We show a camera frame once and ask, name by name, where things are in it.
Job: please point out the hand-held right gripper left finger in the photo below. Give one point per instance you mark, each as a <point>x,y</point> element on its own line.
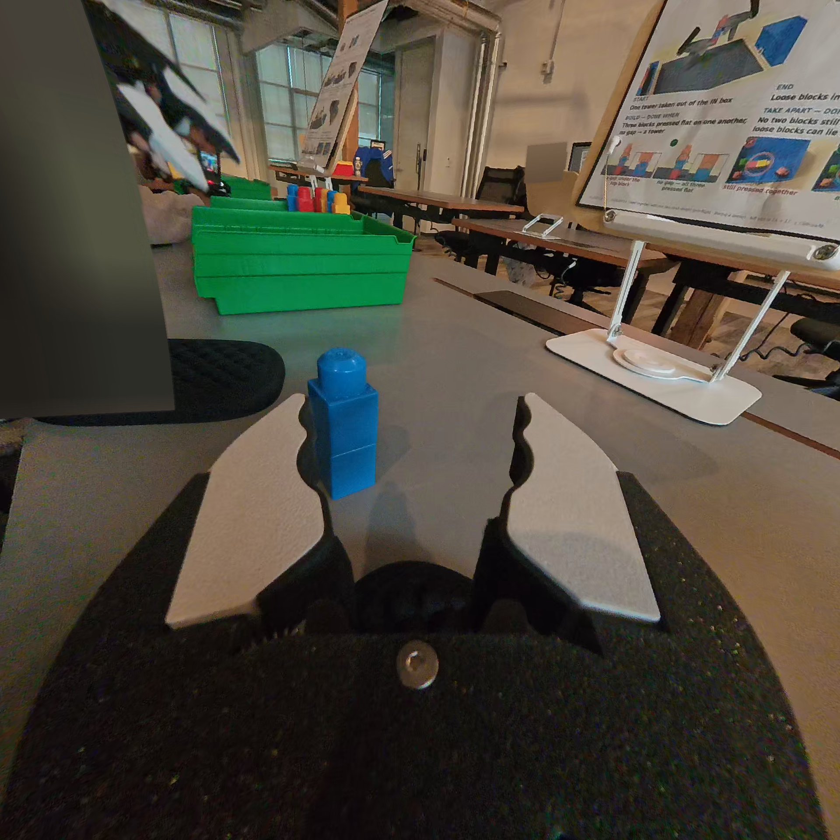
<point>249,512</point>

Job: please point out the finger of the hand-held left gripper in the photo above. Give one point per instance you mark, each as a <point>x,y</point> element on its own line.
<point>161,134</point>
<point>200,111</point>

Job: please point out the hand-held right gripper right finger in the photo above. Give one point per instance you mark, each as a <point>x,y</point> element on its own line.
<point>577,525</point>

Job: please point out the blue mega block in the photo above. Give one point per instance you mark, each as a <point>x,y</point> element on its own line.
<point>351,472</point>
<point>351,413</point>

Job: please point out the green plastic bin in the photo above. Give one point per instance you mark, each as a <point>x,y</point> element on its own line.
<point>295,295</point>
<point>295,264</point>
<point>295,241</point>
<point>246,187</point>

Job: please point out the cluster of mega block towers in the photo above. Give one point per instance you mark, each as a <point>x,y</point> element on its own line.
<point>304,199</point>

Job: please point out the wooden top desk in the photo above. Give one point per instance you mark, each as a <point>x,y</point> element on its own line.
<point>289,172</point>
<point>558,239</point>
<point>446,197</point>

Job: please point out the black textured wrist rest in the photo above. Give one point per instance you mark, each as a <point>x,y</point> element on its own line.
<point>223,380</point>

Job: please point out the illustrated instruction sheet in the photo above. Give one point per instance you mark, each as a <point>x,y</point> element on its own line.
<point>341,85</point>
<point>722,131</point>

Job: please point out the white document stand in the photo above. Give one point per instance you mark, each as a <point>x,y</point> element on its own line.
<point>709,397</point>

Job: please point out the white door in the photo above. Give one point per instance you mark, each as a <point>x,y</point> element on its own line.
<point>420,111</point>

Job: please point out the black office chair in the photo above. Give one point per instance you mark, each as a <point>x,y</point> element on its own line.
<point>499,184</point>
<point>466,246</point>
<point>814,328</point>

